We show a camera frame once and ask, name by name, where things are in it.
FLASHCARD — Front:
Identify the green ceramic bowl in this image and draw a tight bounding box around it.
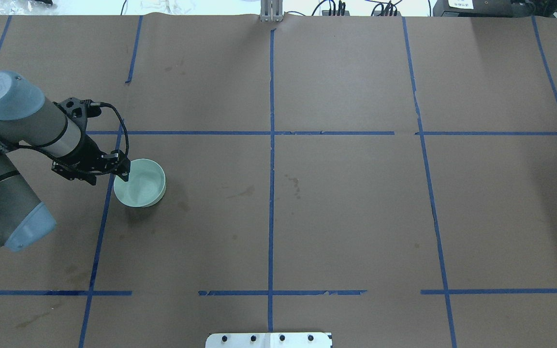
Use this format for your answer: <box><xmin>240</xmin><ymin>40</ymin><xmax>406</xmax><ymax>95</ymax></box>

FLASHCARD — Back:
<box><xmin>113</xmin><ymin>159</ymin><xmax>167</xmax><ymax>208</ymax></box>

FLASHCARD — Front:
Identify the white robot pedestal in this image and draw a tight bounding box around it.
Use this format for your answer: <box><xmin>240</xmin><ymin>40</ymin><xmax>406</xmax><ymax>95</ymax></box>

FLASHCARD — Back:
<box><xmin>205</xmin><ymin>332</ymin><xmax>333</xmax><ymax>348</ymax></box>

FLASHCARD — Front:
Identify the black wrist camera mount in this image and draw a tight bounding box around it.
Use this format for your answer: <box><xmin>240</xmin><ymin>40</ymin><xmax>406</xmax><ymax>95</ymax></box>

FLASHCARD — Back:
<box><xmin>53</xmin><ymin>97</ymin><xmax>102</xmax><ymax>131</ymax></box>

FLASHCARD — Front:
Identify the clear plastic bag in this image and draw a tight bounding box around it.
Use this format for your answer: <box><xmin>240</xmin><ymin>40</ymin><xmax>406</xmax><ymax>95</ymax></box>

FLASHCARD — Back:
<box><xmin>0</xmin><ymin>0</ymin><xmax>48</xmax><ymax>15</ymax></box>

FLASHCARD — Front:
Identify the aluminium frame post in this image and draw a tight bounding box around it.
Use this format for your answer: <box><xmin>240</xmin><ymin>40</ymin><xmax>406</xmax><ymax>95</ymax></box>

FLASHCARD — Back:
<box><xmin>260</xmin><ymin>0</ymin><xmax>284</xmax><ymax>22</ymax></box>

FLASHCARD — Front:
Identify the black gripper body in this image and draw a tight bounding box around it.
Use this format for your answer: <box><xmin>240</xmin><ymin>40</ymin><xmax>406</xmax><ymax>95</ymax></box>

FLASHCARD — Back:
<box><xmin>60</xmin><ymin>134</ymin><xmax>114</xmax><ymax>174</ymax></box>

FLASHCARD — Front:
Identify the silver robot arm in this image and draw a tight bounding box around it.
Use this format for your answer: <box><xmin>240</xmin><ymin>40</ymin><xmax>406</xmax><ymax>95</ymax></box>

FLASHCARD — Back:
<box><xmin>0</xmin><ymin>71</ymin><xmax>131</xmax><ymax>252</ymax></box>

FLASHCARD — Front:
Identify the black power adapter box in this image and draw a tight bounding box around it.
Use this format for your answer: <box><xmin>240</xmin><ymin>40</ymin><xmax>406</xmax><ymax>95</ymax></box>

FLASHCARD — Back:
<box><xmin>432</xmin><ymin>0</ymin><xmax>536</xmax><ymax>18</ymax></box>

